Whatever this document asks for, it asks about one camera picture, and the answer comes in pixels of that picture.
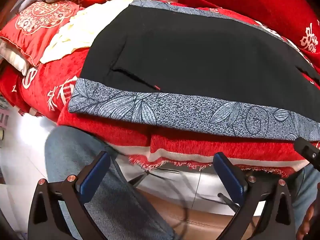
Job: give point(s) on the white pillow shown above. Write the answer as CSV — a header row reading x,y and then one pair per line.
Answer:
x,y
15,57

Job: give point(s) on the person's left leg in jeans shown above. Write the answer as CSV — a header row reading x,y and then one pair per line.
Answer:
x,y
117,205

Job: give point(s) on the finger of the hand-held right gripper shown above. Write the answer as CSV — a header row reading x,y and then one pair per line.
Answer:
x,y
308,151

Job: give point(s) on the person's right leg in jeans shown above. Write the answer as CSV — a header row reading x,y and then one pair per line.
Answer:
x,y
303,187

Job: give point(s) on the brown leather seat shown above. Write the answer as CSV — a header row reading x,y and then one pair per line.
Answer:
x,y
200,226

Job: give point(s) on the red printed blanket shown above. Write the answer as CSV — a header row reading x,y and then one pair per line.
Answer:
x,y
105,132

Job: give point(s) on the black pants with grey trim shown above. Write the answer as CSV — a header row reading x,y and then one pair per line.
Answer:
x,y
190,62

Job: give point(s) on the red embroidered pillow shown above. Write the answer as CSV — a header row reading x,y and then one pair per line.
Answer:
x,y
37,27

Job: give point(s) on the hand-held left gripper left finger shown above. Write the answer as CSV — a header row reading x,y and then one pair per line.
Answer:
x,y
96,173

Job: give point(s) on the cream cloth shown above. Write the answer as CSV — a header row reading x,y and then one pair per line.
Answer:
x,y
82,27

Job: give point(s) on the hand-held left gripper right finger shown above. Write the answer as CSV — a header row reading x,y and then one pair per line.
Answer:
x,y
228,175

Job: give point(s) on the person's leg in jeans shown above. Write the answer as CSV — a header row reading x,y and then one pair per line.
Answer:
x,y
117,205
303,187

